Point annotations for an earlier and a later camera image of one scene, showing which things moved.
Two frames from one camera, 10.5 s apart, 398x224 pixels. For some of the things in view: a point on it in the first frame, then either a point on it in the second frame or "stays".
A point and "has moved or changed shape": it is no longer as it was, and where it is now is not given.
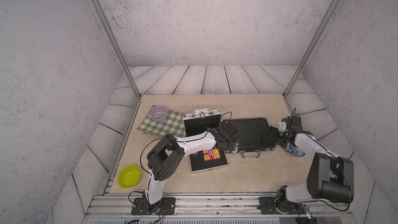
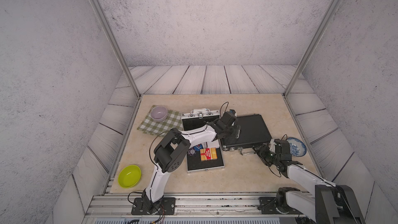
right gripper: x=274 y=130 -> x=261 y=151
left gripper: x=232 y=139 -> x=237 y=131
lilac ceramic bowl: x=159 y=113 stays
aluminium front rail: x=118 y=206 stays
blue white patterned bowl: x=294 y=151 stays
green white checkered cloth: x=173 y=124 stays
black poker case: x=250 y=139 has moved or changed shape
